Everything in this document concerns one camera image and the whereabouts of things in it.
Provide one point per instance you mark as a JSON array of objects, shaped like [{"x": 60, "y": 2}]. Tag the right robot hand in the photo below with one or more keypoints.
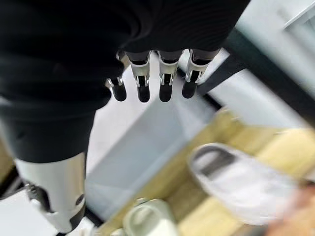
[{"x": 61, "y": 61}]

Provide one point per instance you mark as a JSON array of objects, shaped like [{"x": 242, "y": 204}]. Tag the pale cream slipper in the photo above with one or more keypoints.
[{"x": 150, "y": 218}]

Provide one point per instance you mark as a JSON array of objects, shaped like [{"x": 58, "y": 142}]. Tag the white slipper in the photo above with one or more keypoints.
[{"x": 241, "y": 182}]

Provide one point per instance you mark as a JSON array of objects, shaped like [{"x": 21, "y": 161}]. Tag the white cabinet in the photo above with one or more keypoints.
[{"x": 299, "y": 14}]

